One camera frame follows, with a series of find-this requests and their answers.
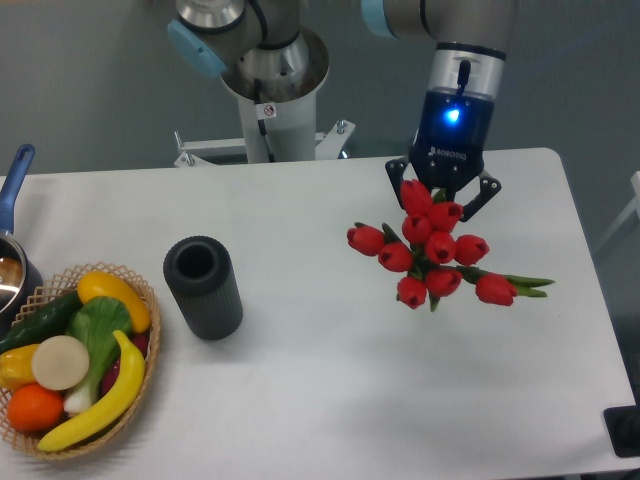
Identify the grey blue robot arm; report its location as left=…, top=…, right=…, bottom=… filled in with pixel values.
left=167, top=1, right=518, bottom=220

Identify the green bok choy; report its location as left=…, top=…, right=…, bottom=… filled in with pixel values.
left=64, top=296, right=132, bottom=416

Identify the green cucumber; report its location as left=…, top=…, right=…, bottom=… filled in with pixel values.
left=1, top=290, right=82, bottom=353

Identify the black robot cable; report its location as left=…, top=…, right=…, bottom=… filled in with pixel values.
left=252, top=78, right=277, bottom=164

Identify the yellow banana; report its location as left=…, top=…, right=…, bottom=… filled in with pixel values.
left=37, top=330, right=145, bottom=453

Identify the red tulip bouquet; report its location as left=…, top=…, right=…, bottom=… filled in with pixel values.
left=346, top=180, right=553, bottom=311

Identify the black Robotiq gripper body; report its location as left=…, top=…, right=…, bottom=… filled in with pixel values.
left=408, top=90, right=494, bottom=201

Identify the blue handled saucepan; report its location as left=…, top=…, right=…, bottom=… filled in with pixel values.
left=1, top=144, right=43, bottom=337

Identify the beige round disc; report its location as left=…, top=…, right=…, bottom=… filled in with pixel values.
left=31, top=335, right=90, bottom=391

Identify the woven wicker basket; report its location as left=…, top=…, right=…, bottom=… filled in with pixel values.
left=1, top=261, right=161, bottom=461

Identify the dark red vegetable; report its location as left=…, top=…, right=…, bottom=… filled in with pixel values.
left=100, top=332, right=149, bottom=397

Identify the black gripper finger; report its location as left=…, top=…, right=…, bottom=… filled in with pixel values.
left=460, top=170, right=502, bottom=222
left=385, top=156, right=410, bottom=209

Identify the yellow bell pepper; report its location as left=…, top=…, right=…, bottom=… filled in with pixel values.
left=1, top=344, right=39, bottom=391

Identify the black device at table edge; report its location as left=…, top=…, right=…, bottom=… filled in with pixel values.
left=603, top=405, right=639, bottom=458

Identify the orange fruit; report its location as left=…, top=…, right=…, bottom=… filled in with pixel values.
left=7, top=383, right=63, bottom=432

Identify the dark grey ribbed vase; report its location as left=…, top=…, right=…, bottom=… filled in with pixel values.
left=163, top=236, right=243, bottom=341

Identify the white frame at right edge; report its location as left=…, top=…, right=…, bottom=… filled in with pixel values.
left=593, top=171, right=639, bottom=261

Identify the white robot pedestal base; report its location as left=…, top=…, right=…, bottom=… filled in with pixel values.
left=167, top=20, right=356, bottom=164

